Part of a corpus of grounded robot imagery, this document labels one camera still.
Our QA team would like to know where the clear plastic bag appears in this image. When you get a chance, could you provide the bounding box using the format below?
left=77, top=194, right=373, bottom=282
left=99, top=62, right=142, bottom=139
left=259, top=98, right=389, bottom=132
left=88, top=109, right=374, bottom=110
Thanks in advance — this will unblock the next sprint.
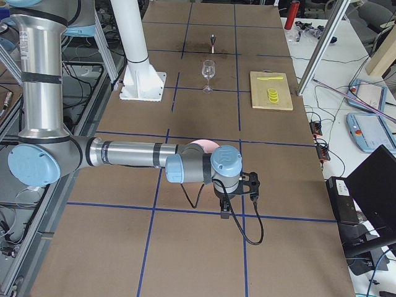
left=285, top=21, right=324, bottom=43

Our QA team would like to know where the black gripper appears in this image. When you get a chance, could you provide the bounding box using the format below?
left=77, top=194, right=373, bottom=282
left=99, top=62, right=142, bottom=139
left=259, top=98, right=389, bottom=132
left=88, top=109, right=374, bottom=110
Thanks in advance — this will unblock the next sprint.
left=213, top=181, right=240, bottom=219

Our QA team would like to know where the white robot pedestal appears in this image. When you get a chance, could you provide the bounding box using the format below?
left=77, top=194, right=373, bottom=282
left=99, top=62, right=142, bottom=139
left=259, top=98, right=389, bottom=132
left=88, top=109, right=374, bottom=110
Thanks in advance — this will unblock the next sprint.
left=111, top=0, right=166, bottom=101

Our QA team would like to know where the black laptop monitor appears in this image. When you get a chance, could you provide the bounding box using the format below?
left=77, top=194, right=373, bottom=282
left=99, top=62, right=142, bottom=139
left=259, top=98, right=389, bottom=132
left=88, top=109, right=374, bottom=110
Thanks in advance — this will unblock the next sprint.
left=344, top=145, right=395, bottom=257

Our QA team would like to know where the black box device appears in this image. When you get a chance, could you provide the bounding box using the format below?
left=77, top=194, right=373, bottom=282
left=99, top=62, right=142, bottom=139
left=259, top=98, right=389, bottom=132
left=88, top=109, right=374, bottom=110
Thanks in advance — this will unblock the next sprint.
left=325, top=176, right=359, bottom=226

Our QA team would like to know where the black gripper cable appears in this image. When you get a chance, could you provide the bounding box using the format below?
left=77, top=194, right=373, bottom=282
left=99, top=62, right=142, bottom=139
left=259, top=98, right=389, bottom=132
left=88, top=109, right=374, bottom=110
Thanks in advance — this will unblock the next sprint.
left=180, top=178, right=265, bottom=245

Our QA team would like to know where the clear wine glass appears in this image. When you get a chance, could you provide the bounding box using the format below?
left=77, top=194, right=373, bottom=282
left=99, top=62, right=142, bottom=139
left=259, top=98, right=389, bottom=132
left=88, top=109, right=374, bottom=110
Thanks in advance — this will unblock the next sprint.
left=201, top=59, right=215, bottom=93

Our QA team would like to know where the teach pendant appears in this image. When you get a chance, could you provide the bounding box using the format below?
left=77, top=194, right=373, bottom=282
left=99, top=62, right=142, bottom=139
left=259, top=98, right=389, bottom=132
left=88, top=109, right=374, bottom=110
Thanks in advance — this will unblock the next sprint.
left=346, top=79, right=387, bottom=112
left=346, top=113, right=395, bottom=153

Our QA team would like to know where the bamboo cutting board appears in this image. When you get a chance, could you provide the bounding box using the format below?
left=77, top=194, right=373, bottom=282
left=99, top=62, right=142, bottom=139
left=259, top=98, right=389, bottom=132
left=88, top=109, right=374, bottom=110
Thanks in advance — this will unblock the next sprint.
left=249, top=71, right=293, bottom=111

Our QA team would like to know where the yellow plastic knife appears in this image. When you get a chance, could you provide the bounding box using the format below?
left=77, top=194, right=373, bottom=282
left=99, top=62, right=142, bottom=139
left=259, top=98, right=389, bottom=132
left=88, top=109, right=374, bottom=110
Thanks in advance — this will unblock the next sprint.
left=256, top=76, right=284, bottom=81

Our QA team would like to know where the lower teach pendant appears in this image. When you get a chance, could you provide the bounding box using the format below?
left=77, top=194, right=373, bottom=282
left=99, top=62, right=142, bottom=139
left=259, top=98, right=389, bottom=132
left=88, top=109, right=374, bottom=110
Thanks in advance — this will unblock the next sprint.
left=346, top=113, right=395, bottom=153

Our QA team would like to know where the aluminium frame post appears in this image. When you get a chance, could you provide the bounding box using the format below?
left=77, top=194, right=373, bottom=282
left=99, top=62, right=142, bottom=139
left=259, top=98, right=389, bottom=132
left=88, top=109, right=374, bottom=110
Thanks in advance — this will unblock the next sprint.
left=296, top=0, right=350, bottom=96

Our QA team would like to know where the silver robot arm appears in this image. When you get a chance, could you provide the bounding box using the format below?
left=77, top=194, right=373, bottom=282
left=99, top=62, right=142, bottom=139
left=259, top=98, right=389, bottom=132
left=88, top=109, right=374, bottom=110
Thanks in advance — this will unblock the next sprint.
left=8, top=1, right=243, bottom=218

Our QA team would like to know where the long pink rod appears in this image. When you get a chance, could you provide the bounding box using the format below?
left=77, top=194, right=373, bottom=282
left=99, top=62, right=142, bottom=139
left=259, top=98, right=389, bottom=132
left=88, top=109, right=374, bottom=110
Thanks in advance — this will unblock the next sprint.
left=312, top=79, right=396, bottom=123

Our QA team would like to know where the upper teach pendant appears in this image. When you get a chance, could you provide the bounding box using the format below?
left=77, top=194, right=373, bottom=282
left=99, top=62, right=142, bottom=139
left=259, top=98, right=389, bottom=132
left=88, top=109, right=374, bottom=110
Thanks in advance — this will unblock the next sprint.
left=346, top=79, right=387, bottom=112

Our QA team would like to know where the red metal bottle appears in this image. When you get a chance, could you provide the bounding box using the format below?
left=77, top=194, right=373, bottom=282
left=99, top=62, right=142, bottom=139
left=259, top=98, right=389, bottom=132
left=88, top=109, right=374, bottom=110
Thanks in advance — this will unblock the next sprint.
left=284, top=0, right=300, bottom=30

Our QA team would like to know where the steel cocktail jigger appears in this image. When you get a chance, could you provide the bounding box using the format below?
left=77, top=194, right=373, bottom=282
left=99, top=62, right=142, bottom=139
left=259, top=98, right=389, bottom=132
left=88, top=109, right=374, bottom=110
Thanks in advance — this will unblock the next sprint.
left=210, top=34, right=217, bottom=54

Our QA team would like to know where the pink plastic bowl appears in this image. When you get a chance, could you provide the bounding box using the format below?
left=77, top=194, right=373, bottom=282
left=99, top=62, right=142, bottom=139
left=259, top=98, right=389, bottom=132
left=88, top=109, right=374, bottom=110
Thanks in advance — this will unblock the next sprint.
left=192, top=139, right=220, bottom=153

